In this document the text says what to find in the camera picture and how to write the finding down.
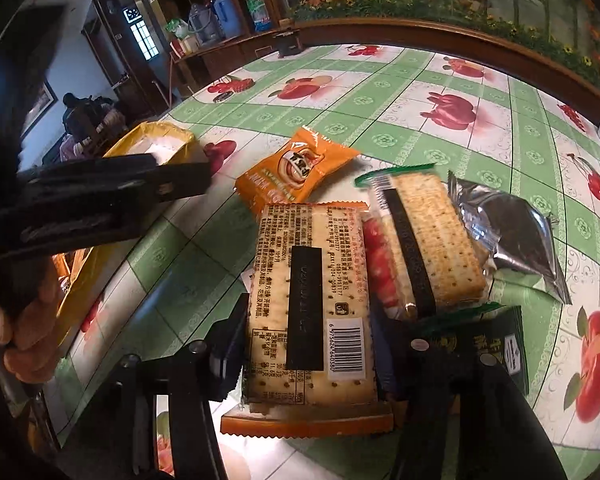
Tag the wooden shelf cabinet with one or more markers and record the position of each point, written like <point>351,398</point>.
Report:
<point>220,60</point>

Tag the framed wall picture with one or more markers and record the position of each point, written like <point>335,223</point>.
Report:
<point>40,107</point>

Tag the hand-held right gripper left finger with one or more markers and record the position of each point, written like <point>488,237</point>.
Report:
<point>226,340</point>

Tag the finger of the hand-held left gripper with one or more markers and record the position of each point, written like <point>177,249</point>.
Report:
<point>70,232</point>
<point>130,180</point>

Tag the green cracker packet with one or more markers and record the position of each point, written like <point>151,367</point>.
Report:
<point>500,340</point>
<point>430,240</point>

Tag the blue thermos jug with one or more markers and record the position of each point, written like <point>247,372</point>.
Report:
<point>227,15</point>

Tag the wooden door with window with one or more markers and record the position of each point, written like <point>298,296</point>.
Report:
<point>140,35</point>

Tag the small black box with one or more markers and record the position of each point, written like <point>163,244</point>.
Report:
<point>287,44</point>

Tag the orange snack packet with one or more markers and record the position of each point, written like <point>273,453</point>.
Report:
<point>295,170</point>

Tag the orange cracker packet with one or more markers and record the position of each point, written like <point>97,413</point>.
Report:
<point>305,310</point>
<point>77,280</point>

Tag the fruit print tablecloth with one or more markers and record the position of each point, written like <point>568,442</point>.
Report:
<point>405,110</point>

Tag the person's left hand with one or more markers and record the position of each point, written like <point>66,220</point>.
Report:
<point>30,330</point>

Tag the green blue plastic bag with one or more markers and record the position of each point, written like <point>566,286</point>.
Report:
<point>259,12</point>

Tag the silver foil packet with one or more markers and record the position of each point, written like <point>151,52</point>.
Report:
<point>515,240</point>

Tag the grey water jug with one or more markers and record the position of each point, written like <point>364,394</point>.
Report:
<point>203,24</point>

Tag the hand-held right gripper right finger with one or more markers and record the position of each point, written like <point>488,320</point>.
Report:
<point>381,355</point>

